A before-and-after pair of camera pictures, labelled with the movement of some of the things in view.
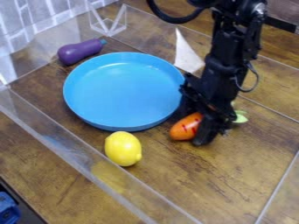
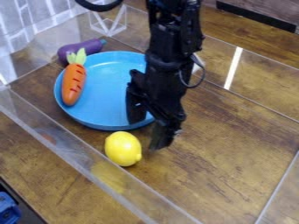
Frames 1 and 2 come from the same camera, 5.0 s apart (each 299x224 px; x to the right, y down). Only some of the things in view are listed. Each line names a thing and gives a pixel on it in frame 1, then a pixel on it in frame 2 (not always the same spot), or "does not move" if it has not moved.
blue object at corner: x=10 y=209 does not move
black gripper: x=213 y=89 → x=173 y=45
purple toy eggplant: x=75 y=52 does not move
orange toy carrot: x=185 y=127 → x=75 y=76
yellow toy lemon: x=123 y=148 does not move
